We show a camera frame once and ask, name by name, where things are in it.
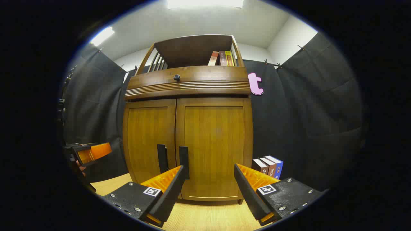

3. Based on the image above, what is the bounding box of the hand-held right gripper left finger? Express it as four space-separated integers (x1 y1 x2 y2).
102 165 186 228

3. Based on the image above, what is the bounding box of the blue white thick book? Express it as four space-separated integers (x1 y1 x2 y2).
265 156 284 179

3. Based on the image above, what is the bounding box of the dark brown thick book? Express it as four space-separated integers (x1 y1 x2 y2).
252 158 269 175

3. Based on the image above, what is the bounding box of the brown white thick book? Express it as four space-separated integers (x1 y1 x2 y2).
259 157 277 178

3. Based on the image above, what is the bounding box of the wooden double-door shoe cabinet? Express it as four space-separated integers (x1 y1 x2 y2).
123 35 254 205

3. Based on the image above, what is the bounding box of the black backdrop cloth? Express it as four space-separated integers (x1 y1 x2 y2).
59 32 366 193

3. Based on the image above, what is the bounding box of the wooden cabinet door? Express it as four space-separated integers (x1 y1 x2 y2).
123 99 177 184
175 97 253 202

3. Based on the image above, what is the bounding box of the black door handle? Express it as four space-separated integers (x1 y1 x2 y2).
179 146 190 179
157 144 169 174

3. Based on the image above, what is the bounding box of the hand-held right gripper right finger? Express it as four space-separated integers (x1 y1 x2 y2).
234 163 328 227

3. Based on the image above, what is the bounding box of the long ceiling strip light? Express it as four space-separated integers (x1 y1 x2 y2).
90 26 115 46

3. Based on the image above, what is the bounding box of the wide ceiling panel light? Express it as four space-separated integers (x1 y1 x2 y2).
167 0 244 9

